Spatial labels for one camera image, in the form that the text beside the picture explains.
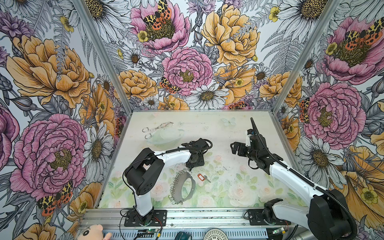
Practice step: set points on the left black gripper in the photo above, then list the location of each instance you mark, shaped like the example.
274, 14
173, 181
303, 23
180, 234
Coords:
201, 162

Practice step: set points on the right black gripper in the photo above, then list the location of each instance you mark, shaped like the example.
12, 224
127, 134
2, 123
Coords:
241, 146

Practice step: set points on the red key tag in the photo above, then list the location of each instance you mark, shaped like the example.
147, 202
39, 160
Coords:
201, 177

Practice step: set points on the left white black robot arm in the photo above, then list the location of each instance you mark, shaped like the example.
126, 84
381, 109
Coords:
143, 173

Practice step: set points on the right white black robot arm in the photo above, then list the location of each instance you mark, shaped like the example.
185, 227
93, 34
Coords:
326, 213

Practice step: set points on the clear glass bowl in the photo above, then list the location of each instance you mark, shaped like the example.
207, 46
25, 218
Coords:
165, 138

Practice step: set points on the silver metal scissors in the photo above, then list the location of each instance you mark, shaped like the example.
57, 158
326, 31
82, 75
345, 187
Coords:
150, 131

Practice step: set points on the white patterned round object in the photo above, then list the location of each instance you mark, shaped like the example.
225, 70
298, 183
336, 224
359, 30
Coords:
215, 234

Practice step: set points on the dark teal device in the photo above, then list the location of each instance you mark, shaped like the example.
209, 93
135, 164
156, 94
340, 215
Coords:
183, 236

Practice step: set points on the grey metal tube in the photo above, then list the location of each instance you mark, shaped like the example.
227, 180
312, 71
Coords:
302, 236

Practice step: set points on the pink plush doll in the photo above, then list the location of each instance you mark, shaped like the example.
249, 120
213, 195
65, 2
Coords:
94, 232

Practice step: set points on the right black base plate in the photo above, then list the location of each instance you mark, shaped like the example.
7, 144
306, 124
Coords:
256, 217

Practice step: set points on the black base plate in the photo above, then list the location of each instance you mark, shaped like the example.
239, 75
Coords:
155, 218
256, 217

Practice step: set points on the aluminium front rail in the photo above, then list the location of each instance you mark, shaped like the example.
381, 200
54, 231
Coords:
195, 222

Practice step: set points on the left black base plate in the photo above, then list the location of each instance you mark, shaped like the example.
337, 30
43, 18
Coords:
155, 218

